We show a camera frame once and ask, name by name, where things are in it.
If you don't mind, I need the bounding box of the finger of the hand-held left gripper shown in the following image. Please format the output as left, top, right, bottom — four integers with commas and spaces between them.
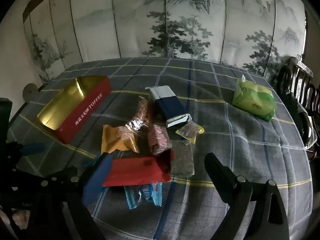
15, 166, 80, 184
6, 142, 46, 157

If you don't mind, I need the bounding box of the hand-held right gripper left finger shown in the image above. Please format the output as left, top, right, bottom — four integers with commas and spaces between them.
30, 153, 114, 240

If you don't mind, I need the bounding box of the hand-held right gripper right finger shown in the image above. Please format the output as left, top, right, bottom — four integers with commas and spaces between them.
204, 152, 288, 240

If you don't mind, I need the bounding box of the red snack packet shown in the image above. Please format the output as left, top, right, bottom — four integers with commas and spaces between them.
102, 150, 175, 187

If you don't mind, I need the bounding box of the grey translucent snack packet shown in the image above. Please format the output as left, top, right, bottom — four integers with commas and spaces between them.
169, 140, 195, 178

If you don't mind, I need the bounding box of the orange snack packet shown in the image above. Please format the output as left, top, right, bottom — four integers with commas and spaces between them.
101, 120, 148, 155

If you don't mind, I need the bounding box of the light blue snack packet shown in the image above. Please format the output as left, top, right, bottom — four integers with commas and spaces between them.
124, 182, 163, 210

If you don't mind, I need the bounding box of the small yellow snack packet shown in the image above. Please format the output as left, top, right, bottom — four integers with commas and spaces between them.
175, 123, 205, 144

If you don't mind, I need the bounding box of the red and gold tin box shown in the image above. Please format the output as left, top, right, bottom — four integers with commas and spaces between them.
37, 77, 112, 145

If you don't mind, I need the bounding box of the pink patterned snack packet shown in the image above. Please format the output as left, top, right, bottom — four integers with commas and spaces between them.
147, 124, 173, 155

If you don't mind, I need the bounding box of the clear packet of orange snacks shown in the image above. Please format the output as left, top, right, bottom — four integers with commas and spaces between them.
132, 96, 153, 128

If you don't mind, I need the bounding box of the navy blue snack packet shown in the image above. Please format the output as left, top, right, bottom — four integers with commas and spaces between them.
145, 85, 192, 130

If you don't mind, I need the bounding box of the person's left hand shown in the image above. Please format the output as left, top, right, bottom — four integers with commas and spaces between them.
0, 205, 30, 230

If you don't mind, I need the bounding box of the green tissue pack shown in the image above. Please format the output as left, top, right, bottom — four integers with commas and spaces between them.
232, 75, 276, 122

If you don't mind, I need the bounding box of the dark wooden chair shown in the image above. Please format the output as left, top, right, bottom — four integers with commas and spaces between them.
276, 56, 320, 163

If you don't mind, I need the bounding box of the painted landscape folding screen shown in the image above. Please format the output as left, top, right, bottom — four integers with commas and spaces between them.
22, 0, 308, 83

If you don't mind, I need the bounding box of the round grey wall disc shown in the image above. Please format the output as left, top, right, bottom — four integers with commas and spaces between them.
22, 83, 38, 102

